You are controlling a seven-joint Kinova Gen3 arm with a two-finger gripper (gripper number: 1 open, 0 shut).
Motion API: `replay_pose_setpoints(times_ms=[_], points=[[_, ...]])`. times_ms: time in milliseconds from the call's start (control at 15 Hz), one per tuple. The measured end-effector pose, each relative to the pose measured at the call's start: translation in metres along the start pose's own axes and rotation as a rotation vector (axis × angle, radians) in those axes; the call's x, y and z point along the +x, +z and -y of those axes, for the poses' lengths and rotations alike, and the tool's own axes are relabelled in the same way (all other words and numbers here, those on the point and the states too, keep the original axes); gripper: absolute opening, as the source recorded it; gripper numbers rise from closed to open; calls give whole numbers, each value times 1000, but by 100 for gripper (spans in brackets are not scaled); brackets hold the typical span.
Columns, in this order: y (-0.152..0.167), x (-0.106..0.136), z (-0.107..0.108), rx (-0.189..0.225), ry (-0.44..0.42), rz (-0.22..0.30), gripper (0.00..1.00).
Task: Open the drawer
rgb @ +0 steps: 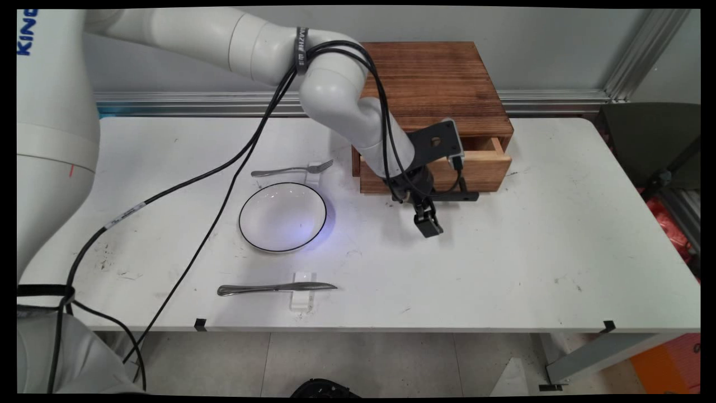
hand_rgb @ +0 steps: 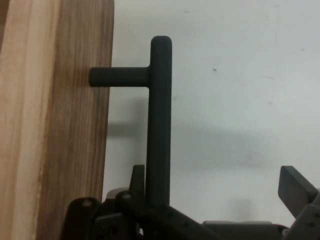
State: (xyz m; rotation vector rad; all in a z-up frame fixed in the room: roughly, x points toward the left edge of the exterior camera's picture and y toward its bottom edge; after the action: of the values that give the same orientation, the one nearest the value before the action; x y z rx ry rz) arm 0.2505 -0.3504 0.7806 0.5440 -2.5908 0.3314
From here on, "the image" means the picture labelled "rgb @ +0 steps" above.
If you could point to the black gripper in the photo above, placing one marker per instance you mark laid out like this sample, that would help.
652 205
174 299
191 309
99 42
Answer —
411 186

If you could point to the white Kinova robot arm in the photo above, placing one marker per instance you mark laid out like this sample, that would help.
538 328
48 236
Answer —
56 112

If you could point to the clear acrylic fork rest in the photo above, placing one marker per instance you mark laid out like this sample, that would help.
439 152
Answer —
314 178

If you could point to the wooden drawer cabinet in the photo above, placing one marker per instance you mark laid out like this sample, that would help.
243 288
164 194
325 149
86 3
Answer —
436 78

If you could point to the white plate with black rim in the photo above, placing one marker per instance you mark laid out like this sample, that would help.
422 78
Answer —
282 218

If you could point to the clear acrylic knife rest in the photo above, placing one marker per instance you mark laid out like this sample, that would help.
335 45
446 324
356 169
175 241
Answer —
303 302

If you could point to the silver metal fork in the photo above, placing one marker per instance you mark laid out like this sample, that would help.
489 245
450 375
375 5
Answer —
279 170

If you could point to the silver metal table knife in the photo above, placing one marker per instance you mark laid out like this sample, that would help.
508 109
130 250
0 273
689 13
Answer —
251 289

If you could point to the black round object on floor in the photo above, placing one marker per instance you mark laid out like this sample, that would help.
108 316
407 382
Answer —
324 389

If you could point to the black tape piece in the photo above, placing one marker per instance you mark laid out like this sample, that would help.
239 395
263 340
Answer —
608 326
199 324

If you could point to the white table leg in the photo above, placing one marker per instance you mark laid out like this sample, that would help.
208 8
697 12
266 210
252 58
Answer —
604 352

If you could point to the red bag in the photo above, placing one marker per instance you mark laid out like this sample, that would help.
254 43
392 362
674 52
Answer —
671 224

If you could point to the orange box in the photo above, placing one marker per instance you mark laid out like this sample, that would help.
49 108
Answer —
671 366

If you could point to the black camera mounting bracket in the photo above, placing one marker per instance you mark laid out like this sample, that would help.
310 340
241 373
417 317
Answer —
433 140

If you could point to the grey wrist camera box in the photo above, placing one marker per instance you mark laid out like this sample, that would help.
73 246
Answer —
456 140

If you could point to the horizontal aluminium frame rail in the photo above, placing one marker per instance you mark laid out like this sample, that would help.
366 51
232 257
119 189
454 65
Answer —
196 103

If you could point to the slanted aluminium frame post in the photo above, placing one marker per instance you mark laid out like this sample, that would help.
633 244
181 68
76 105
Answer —
643 56

